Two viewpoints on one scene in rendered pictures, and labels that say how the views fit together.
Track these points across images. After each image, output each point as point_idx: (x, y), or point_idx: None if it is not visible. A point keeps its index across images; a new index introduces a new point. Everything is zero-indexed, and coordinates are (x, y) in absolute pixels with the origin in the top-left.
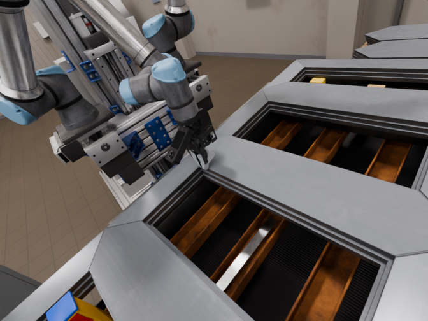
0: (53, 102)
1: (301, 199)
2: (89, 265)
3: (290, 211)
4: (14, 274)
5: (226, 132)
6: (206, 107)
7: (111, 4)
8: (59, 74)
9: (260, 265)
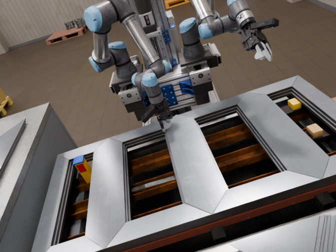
0: (113, 63)
1: (183, 167)
2: (94, 150)
3: (176, 170)
4: (71, 140)
5: (194, 114)
6: (206, 89)
7: (143, 34)
8: (121, 48)
9: (172, 199)
